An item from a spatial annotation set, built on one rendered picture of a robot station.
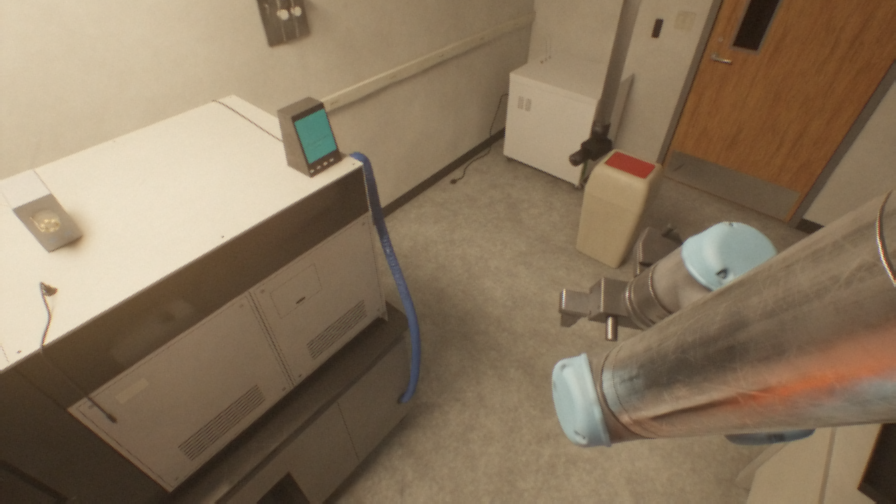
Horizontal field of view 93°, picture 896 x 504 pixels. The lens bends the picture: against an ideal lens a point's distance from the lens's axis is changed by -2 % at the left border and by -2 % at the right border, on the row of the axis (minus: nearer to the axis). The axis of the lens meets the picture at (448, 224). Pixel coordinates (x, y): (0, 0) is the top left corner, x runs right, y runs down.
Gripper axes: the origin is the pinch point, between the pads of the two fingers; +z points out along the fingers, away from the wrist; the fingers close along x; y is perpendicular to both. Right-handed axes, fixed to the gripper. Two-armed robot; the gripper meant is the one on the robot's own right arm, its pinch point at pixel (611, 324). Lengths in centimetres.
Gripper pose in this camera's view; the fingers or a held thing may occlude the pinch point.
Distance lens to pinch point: 73.8
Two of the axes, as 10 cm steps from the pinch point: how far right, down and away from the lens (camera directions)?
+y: -1.8, 8.9, -4.2
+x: 9.8, 1.9, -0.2
